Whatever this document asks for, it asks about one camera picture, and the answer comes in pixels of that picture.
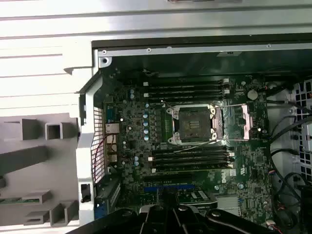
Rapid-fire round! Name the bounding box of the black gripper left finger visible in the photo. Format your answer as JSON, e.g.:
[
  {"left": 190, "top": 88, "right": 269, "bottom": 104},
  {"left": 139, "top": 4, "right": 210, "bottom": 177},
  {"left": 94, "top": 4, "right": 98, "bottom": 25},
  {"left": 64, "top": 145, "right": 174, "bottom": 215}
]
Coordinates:
[{"left": 73, "top": 190, "right": 174, "bottom": 234}]

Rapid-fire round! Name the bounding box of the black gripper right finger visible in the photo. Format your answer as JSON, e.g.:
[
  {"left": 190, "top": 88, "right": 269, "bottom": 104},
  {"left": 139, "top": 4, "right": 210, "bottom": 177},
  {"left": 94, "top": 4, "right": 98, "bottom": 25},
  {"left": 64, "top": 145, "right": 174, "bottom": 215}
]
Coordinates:
[{"left": 173, "top": 191, "right": 278, "bottom": 234}]

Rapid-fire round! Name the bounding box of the green motherboard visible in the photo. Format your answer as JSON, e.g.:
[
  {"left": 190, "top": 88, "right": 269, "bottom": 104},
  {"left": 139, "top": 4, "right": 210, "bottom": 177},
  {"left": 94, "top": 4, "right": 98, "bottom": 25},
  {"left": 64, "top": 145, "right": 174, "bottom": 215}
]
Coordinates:
[{"left": 101, "top": 73, "right": 277, "bottom": 220}]

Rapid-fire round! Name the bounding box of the black expansion slot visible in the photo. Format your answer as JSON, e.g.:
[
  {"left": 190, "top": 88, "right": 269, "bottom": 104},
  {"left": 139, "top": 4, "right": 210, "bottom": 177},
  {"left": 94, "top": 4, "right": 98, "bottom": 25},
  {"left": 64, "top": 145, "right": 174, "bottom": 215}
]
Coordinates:
[{"left": 143, "top": 173, "right": 193, "bottom": 181}]

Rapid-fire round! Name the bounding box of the blue expansion slot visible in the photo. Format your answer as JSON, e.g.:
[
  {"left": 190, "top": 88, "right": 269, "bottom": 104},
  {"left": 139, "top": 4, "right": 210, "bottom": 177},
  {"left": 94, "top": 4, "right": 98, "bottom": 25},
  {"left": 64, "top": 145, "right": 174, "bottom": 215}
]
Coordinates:
[{"left": 143, "top": 185, "right": 195, "bottom": 194}]

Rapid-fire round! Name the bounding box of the silver chipset heatsink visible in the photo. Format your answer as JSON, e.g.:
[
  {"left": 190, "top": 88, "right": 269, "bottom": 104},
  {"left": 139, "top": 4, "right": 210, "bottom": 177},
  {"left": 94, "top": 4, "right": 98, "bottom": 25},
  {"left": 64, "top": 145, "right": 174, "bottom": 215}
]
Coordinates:
[{"left": 216, "top": 196, "right": 239, "bottom": 212}]

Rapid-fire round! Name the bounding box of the black graphics card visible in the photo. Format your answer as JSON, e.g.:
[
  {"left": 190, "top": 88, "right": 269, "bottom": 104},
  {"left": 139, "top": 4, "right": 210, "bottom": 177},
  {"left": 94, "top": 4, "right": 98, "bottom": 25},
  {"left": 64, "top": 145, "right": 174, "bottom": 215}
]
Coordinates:
[{"left": 176, "top": 189, "right": 219, "bottom": 210}]

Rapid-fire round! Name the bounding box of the black RAM slot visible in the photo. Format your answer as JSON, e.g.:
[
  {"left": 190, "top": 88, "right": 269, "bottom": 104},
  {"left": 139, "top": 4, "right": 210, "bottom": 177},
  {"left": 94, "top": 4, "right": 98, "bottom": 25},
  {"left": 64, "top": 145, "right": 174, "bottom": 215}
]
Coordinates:
[
  {"left": 152, "top": 148, "right": 229, "bottom": 155},
  {"left": 153, "top": 159, "right": 234, "bottom": 166},
  {"left": 147, "top": 78, "right": 230, "bottom": 84},
  {"left": 147, "top": 88, "right": 230, "bottom": 95},
  {"left": 148, "top": 154, "right": 233, "bottom": 160},
  {"left": 143, "top": 82, "right": 227, "bottom": 89},
  {"left": 143, "top": 93, "right": 227, "bottom": 99},
  {"left": 151, "top": 165, "right": 235, "bottom": 173}
]

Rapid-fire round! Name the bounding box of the grey parts rack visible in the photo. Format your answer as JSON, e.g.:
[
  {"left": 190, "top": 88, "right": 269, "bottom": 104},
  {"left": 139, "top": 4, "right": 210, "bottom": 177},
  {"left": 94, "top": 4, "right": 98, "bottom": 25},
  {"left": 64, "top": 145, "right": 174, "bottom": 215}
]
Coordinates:
[{"left": 0, "top": 117, "right": 81, "bottom": 227}]

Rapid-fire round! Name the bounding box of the wire locking lever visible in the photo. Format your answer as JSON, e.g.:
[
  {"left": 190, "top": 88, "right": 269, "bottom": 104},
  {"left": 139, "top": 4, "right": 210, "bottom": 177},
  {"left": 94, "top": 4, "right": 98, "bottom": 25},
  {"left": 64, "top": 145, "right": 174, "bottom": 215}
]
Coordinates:
[
  {"left": 174, "top": 139, "right": 227, "bottom": 154},
  {"left": 160, "top": 98, "right": 175, "bottom": 110}
]

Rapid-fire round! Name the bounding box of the CPU socket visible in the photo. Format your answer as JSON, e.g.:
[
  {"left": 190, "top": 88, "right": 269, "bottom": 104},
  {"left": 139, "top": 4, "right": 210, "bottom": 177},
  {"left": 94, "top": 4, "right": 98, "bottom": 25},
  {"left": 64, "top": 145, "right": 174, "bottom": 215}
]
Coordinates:
[{"left": 167, "top": 104, "right": 218, "bottom": 145}]

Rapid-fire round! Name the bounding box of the green RAM stick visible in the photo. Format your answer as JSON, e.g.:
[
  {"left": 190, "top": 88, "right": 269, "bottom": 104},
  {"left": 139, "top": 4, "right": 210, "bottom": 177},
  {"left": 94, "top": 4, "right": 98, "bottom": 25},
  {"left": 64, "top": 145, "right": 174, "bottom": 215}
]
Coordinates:
[{"left": 0, "top": 197, "right": 24, "bottom": 205}]

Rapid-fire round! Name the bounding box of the metal socket cover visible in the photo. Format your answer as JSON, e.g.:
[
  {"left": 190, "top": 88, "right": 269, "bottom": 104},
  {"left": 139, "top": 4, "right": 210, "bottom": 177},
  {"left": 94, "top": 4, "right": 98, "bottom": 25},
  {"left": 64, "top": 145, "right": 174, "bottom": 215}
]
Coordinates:
[{"left": 211, "top": 102, "right": 254, "bottom": 142}]

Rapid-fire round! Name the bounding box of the black open PC case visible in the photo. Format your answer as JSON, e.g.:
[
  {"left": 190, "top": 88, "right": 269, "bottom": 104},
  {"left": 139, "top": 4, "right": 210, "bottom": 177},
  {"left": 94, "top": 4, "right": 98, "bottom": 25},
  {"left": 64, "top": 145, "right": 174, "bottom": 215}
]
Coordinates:
[{"left": 75, "top": 40, "right": 312, "bottom": 234}]

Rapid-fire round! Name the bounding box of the silver metal drive cage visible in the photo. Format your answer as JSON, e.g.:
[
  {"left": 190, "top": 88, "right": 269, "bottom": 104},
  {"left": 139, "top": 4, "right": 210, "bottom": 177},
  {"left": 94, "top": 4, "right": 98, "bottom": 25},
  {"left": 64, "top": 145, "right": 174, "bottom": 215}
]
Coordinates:
[{"left": 267, "top": 78, "right": 312, "bottom": 176}]

